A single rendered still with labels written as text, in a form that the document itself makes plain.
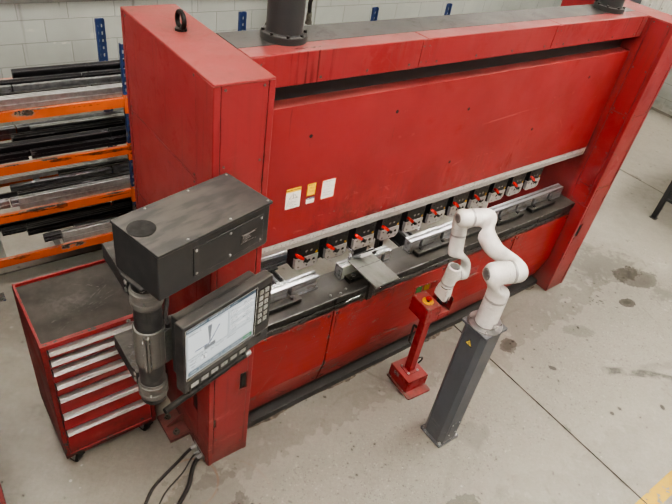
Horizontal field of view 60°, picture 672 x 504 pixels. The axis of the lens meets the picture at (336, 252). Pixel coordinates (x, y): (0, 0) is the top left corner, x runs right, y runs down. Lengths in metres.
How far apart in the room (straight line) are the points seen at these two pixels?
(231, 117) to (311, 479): 2.24
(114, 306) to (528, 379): 2.93
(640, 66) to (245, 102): 3.13
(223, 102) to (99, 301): 1.41
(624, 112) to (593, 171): 0.50
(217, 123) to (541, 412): 3.12
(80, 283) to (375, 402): 2.00
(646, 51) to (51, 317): 3.98
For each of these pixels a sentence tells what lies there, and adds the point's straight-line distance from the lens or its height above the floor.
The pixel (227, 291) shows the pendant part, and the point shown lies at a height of 1.60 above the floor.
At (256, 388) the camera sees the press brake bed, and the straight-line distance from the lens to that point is 3.48.
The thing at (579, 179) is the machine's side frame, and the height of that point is 1.06.
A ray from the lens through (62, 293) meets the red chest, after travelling 3.20.
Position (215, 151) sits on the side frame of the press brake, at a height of 2.05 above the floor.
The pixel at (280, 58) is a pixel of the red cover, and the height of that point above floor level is 2.28.
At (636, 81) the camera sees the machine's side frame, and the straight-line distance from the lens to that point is 4.64.
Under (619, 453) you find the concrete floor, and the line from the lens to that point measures 4.46.
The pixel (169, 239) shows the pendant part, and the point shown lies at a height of 1.95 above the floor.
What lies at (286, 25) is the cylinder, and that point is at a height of 2.38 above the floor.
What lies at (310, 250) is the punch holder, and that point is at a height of 1.20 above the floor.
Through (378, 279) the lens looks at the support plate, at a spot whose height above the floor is 1.00.
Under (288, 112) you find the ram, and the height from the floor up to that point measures 2.03.
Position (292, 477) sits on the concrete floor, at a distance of 3.61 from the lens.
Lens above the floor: 3.09
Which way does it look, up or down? 37 degrees down
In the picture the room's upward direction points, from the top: 10 degrees clockwise
